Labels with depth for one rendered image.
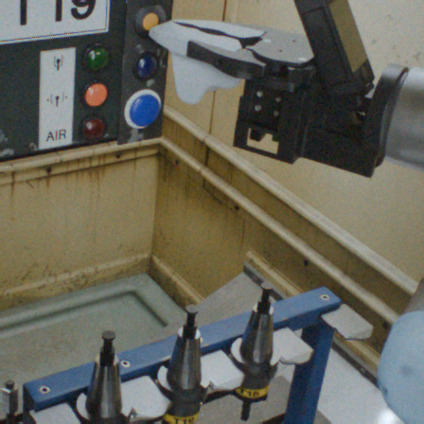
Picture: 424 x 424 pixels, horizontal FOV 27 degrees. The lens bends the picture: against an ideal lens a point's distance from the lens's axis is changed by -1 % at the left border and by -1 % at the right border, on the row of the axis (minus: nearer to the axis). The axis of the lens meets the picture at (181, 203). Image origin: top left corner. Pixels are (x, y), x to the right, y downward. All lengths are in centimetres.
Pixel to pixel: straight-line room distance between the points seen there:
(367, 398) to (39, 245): 88
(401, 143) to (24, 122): 30
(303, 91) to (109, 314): 164
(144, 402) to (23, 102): 46
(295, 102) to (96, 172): 148
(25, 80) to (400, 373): 37
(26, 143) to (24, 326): 148
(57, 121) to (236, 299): 123
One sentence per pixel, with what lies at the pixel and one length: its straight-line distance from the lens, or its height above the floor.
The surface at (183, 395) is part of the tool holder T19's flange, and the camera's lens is 108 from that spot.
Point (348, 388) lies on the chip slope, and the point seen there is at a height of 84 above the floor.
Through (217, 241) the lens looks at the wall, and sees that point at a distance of 206.
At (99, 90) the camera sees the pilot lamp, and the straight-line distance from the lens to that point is 75.
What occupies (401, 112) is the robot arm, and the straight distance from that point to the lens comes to 66.
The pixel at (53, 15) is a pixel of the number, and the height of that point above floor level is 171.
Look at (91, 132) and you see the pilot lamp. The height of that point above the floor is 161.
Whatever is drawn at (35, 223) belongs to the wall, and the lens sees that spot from 212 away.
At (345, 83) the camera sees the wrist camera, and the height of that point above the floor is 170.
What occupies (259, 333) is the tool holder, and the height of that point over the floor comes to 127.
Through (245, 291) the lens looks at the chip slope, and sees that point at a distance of 195.
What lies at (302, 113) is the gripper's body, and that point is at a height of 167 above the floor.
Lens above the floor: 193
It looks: 29 degrees down
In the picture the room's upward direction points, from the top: 6 degrees clockwise
